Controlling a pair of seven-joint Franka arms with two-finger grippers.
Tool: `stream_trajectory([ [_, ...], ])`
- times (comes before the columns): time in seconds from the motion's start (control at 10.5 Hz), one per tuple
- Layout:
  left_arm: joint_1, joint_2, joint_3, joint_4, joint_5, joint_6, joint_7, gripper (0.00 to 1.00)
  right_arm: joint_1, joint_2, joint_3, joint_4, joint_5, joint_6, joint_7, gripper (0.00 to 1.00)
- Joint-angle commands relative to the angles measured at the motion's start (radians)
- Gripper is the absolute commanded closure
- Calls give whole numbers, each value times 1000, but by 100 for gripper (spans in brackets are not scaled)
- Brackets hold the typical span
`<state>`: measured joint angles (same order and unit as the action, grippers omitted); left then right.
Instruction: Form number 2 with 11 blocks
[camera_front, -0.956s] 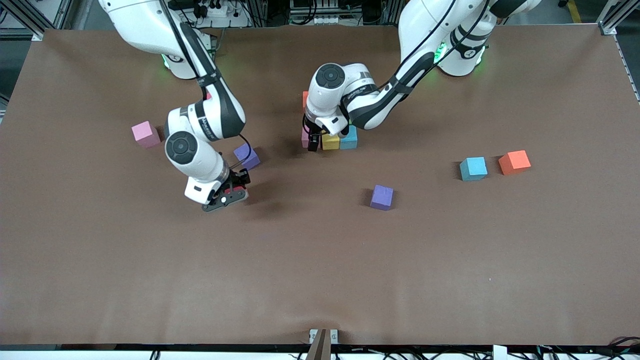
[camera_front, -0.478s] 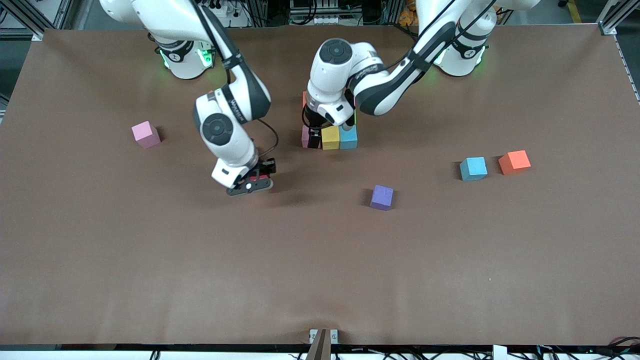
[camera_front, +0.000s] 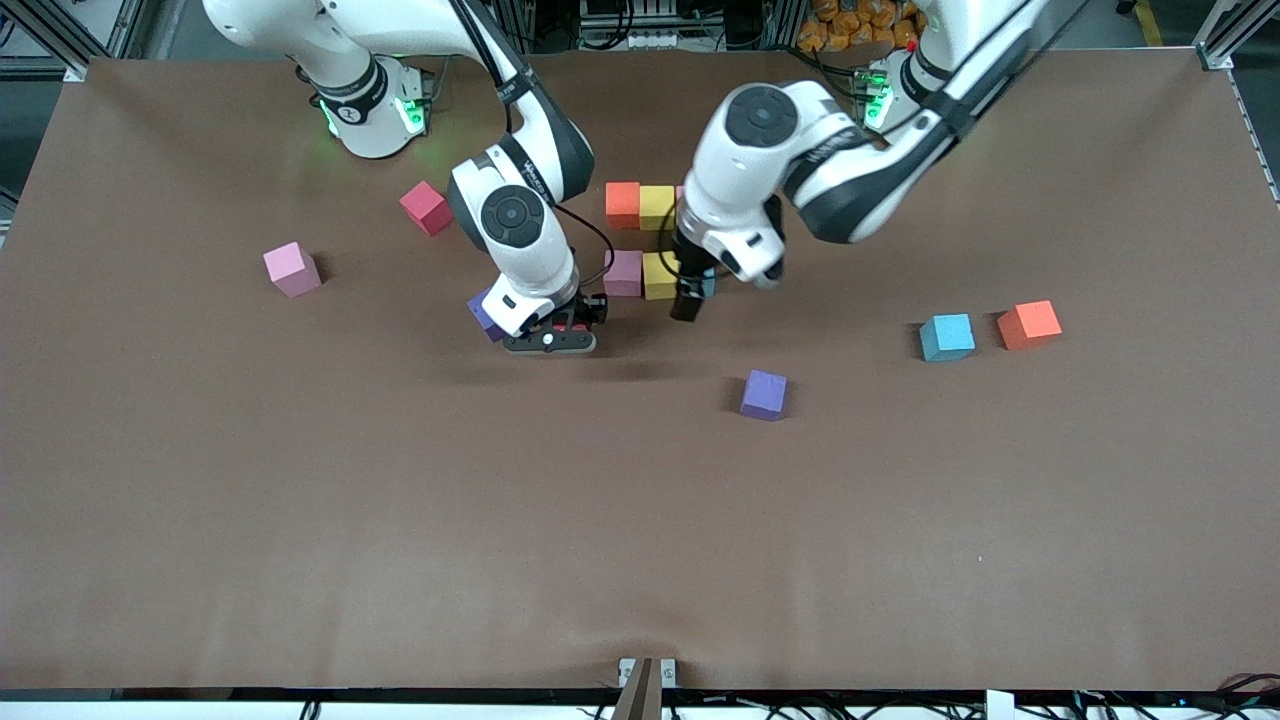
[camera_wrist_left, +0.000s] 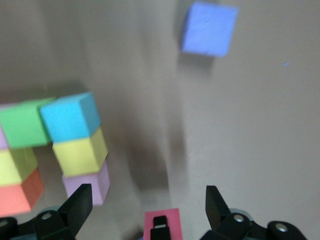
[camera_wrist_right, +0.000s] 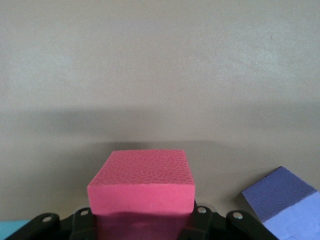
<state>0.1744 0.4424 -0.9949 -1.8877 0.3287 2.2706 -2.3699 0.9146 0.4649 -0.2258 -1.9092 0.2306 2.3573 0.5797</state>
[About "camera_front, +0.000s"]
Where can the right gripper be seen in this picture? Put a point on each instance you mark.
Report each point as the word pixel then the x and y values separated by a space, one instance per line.
pixel 592 309

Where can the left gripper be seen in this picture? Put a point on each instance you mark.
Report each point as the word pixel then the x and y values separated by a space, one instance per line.
pixel 690 278

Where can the blue foam cube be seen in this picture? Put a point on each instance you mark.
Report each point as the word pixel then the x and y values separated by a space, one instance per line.
pixel 709 286
pixel 947 336

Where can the red foam cube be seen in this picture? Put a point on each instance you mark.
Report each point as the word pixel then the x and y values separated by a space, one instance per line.
pixel 426 208
pixel 572 326

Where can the yellow foam cube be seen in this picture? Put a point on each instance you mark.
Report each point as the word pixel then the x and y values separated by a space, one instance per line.
pixel 658 278
pixel 657 208

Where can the orange foam cube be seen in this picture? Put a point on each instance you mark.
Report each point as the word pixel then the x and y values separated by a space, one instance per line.
pixel 1029 324
pixel 622 205

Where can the purple foam cube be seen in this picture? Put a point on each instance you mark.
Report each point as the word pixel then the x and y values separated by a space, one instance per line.
pixel 481 315
pixel 764 395

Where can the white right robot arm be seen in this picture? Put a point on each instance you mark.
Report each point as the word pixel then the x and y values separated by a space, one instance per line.
pixel 520 215

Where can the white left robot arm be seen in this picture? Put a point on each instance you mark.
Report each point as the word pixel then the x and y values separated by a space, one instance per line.
pixel 860 190

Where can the brown paper table cover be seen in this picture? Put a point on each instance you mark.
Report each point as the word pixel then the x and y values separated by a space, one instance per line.
pixel 640 560

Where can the white power strip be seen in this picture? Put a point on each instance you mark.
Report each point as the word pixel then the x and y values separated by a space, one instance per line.
pixel 630 40
pixel 440 42

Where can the bag of orange items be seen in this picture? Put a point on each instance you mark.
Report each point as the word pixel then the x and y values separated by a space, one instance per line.
pixel 850 25

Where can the black right camera mount bracket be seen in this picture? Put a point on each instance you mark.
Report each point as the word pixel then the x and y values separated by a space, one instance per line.
pixel 550 343

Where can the metal table clamp bracket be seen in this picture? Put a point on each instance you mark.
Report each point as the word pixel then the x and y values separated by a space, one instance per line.
pixel 648 685

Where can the aluminium frame profile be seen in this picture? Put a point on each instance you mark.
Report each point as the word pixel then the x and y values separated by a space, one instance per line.
pixel 73 71
pixel 1235 30

